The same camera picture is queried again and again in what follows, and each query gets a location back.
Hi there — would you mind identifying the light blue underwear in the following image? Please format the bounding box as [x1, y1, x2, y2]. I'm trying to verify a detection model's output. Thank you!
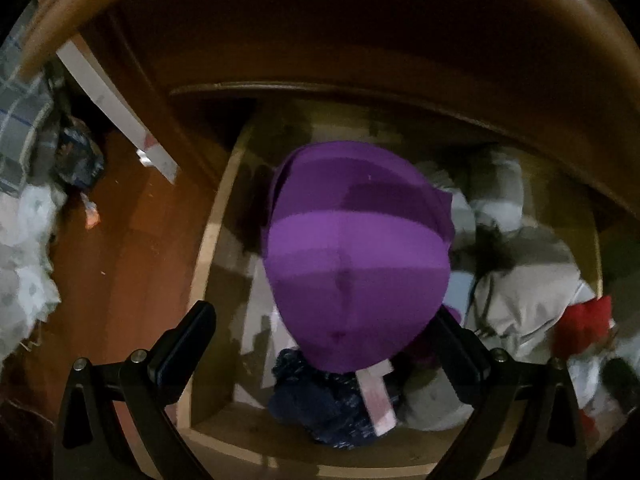
[445, 272, 476, 321]

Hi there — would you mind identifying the white dotted cloth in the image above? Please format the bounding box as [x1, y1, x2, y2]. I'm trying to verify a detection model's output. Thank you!
[0, 185, 63, 361]

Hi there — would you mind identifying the purple underwear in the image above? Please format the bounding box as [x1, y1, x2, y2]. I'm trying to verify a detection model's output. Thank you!
[261, 141, 463, 436]

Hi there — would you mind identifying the grey plaid cloth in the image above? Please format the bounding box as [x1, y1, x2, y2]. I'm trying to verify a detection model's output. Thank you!
[0, 0, 56, 196]

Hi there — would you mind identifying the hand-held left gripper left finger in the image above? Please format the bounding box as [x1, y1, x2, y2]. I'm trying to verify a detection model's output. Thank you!
[54, 300, 218, 480]

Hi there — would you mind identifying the white garment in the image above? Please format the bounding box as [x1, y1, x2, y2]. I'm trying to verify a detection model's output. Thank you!
[415, 145, 526, 233]

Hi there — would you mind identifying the white plank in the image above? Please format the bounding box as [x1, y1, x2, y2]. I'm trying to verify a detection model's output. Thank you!
[56, 40, 180, 186]

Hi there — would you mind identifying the brown wooden nightstand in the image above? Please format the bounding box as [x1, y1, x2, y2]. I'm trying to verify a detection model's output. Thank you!
[20, 0, 640, 241]

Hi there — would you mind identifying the red underwear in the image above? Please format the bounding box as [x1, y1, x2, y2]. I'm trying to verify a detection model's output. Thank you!
[552, 295, 616, 361]

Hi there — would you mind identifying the dark blue patterned underwear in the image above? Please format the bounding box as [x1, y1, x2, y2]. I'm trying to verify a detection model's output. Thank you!
[267, 349, 401, 450]

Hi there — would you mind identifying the small orange wrapper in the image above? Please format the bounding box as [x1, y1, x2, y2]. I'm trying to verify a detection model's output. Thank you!
[82, 195, 101, 231]

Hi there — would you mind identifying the wooden drawer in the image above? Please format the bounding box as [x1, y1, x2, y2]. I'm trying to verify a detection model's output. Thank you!
[177, 100, 608, 478]

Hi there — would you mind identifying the dark blue bag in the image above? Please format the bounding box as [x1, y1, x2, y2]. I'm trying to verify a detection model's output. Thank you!
[54, 115, 106, 191]

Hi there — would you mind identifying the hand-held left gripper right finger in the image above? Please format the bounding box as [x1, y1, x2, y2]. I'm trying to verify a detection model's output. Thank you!
[430, 307, 588, 480]

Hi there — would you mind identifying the grey sock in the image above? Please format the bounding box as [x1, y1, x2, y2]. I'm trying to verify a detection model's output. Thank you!
[400, 370, 473, 431]

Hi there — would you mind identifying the beige garment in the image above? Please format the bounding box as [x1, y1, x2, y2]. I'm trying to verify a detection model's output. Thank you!
[450, 225, 596, 356]

